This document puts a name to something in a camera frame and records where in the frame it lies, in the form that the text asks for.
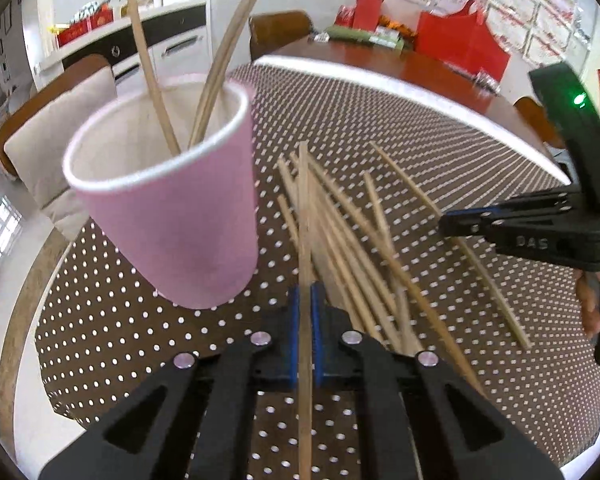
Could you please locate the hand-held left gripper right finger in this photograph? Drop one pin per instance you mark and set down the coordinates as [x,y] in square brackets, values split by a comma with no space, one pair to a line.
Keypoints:
[316,340]

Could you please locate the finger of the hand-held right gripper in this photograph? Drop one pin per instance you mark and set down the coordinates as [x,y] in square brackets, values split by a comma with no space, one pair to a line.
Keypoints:
[530,207]
[530,240]

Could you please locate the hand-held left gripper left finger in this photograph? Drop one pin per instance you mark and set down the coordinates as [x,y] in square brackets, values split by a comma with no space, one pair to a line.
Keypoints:
[294,340]

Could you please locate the bunch of bamboo sticks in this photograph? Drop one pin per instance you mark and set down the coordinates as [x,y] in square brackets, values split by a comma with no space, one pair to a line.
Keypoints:
[350,270]

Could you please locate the pink paper cup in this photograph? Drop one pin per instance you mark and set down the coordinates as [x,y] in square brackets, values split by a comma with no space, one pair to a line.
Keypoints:
[180,220]

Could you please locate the person's right hand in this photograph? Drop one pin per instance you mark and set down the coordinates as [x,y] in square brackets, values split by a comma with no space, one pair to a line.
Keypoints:
[589,305]

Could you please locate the brown wooden chair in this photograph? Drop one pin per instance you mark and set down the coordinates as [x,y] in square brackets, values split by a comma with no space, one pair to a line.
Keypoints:
[535,115]
[280,32]

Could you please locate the brown polka dot tablecloth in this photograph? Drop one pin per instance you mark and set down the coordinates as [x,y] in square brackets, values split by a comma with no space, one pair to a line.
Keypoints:
[130,320]

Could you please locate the red gift bag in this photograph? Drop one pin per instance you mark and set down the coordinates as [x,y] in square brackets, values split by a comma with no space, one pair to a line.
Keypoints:
[460,42]

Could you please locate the flat green box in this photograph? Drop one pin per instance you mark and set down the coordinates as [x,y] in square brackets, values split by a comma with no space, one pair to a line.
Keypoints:
[360,36]

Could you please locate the tall red box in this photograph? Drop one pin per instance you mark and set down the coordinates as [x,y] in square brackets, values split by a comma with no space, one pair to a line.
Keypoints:
[369,10]

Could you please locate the small red packet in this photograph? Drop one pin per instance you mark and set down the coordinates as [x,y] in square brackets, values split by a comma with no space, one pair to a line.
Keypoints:
[345,16]

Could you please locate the beige chair cushion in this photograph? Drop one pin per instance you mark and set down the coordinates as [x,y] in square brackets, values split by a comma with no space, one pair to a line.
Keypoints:
[55,140]

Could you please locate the white sideboard with black band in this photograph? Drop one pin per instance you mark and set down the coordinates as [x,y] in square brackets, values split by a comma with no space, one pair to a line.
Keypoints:
[130,35]

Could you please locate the red gift box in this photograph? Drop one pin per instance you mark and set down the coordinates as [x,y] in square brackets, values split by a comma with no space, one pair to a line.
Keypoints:
[87,25]

